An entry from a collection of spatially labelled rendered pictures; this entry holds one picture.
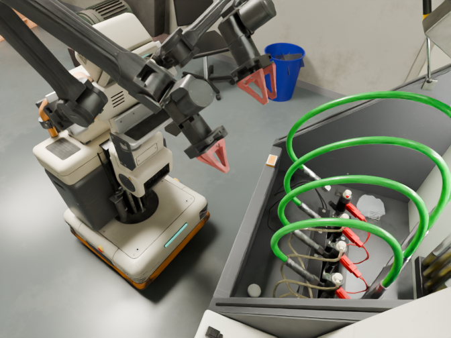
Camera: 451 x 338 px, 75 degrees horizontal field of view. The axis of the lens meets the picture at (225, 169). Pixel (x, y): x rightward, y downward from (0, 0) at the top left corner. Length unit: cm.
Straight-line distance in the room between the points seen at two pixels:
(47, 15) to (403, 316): 75
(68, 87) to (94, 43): 26
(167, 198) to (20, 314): 100
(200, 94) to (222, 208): 159
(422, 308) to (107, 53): 65
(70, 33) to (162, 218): 129
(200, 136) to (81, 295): 152
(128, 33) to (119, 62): 41
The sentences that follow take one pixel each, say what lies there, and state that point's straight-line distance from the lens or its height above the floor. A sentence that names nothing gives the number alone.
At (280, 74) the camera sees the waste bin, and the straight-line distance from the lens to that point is 298.
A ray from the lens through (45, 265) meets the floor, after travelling 221.
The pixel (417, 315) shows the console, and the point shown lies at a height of 134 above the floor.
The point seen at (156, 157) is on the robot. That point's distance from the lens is 136.
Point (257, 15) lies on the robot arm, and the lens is 70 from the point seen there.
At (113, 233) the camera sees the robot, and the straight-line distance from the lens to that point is 181.
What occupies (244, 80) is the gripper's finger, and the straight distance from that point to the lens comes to 70.
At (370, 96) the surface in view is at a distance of 65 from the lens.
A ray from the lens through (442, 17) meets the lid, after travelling 24.
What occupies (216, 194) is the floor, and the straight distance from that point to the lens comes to 222.
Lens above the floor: 173
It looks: 46 degrees down
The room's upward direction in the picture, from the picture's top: straight up
